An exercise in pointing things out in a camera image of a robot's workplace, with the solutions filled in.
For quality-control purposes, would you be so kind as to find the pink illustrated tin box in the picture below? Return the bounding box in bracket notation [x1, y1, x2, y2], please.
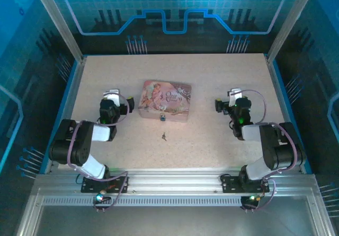
[137, 80, 193, 124]

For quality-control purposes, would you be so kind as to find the controller board with green LED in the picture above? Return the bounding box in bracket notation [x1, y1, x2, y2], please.
[92, 191, 112, 213]
[239, 193, 263, 213]

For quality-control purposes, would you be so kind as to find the grey metal front panel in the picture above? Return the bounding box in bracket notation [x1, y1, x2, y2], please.
[34, 205, 318, 236]

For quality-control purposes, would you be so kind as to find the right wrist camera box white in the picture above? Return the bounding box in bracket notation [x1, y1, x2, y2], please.
[228, 88, 243, 107]

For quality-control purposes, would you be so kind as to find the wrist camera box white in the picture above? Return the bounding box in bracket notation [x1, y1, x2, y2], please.
[228, 88, 243, 107]
[102, 88, 120, 106]

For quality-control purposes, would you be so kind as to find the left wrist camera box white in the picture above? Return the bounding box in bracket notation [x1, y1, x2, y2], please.
[102, 88, 120, 106]

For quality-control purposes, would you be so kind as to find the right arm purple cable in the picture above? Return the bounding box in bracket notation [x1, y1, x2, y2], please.
[233, 89, 298, 212]

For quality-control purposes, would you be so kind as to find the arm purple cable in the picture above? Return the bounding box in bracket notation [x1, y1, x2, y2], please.
[233, 89, 298, 212]
[67, 92, 131, 211]

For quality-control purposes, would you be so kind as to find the aluminium side rail blue edge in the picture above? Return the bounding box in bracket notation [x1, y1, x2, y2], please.
[265, 54, 314, 174]
[42, 56, 87, 174]

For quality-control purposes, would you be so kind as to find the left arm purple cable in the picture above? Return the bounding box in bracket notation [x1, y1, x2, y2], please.
[67, 92, 131, 211]

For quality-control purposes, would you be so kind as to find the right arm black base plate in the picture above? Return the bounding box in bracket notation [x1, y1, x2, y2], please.
[220, 174, 271, 194]

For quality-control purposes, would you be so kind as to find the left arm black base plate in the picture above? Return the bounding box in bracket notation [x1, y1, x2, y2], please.
[81, 176, 130, 194]

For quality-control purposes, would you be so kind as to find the aluminium front rail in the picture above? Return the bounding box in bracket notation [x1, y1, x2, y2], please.
[33, 167, 318, 197]

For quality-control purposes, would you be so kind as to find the aluminium frame post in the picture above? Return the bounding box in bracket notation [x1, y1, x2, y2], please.
[265, 0, 320, 64]
[30, 0, 87, 63]

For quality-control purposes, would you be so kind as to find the slotted grey cable duct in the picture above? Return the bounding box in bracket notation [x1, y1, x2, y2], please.
[42, 196, 309, 207]

